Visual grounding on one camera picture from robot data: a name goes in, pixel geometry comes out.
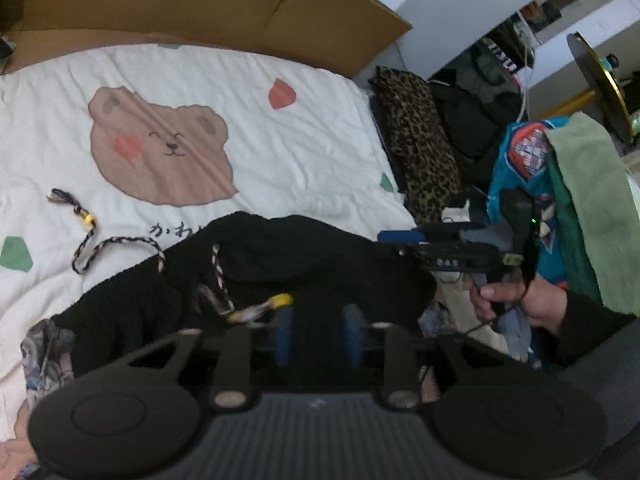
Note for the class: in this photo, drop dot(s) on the person's right forearm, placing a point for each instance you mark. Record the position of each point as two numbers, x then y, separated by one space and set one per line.
590 330

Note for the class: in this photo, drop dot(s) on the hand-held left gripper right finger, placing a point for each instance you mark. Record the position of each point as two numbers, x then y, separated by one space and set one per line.
352 335

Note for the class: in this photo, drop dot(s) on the low folded cardboard sheet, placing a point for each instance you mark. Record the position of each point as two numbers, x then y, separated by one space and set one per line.
150 0

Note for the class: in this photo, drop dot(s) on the black clothing pile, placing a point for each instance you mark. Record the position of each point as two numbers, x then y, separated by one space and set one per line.
470 115

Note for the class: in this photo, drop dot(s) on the person's grey clothing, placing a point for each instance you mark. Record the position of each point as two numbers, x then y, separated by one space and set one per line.
600 385

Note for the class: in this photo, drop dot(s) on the black pants with patterned stripes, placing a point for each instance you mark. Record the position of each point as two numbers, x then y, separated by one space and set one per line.
310 260

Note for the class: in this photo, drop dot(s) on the teal printed bag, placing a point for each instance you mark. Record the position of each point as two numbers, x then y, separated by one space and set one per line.
520 160

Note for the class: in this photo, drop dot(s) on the round table with gold rim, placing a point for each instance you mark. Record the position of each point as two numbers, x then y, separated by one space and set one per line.
600 80

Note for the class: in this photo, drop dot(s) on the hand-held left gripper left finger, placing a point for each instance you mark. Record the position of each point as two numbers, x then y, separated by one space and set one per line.
282 335

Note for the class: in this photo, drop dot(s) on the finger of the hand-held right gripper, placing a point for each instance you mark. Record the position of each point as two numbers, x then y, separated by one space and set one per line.
400 236

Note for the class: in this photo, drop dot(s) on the leopard print garment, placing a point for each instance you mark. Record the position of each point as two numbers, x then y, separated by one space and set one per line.
420 140

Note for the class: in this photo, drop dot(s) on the dark green cloth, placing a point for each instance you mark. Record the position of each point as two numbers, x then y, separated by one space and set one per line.
570 240

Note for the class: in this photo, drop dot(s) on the cream bear-print blanket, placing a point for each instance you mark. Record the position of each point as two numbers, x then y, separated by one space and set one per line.
250 110

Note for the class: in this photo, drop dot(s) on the person's right hand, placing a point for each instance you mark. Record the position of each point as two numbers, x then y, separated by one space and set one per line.
540 305

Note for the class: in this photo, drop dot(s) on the light green cloth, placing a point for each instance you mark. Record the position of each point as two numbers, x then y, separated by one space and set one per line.
595 185

